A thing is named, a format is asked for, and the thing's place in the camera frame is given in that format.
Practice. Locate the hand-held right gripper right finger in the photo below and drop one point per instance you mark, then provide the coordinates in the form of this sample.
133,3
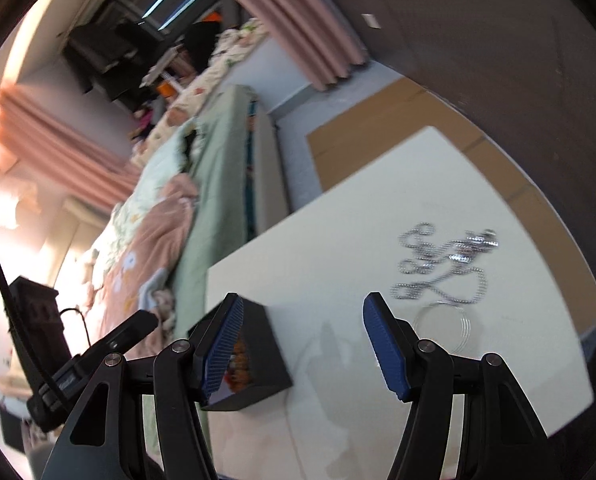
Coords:
385,342

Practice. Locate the hanging black clothes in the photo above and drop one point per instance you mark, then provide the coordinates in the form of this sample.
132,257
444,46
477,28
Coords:
108,55

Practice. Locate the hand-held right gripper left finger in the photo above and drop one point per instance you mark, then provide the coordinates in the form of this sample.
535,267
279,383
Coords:
223,342

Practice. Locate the black square box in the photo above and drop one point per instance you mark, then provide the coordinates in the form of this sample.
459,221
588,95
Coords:
258,360

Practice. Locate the white low table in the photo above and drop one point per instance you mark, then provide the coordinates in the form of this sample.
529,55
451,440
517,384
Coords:
377,240

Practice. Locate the beige bed frame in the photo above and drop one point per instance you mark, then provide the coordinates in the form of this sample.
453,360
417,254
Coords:
270,175

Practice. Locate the white wall socket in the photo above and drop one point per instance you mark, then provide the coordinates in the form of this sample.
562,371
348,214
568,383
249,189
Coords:
371,20

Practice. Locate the floral window seat cushion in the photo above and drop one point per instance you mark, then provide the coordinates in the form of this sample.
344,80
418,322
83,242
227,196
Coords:
203,80

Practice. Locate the beige headboard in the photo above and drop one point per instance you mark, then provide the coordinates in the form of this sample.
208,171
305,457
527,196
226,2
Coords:
73,240

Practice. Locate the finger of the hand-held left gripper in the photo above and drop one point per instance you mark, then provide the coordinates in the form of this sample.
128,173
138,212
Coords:
128,329

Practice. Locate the black bag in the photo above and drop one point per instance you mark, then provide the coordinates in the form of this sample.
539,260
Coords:
200,40

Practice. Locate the white floral quilt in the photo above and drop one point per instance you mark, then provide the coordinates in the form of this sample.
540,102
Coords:
153,180

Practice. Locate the bed with green sheet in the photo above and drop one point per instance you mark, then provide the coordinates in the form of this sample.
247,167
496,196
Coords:
213,175

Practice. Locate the pink curtain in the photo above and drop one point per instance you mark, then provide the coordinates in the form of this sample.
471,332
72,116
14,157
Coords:
63,145
298,20

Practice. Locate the pink floral fleece blanket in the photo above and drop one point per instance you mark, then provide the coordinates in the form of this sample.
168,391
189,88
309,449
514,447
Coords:
143,260

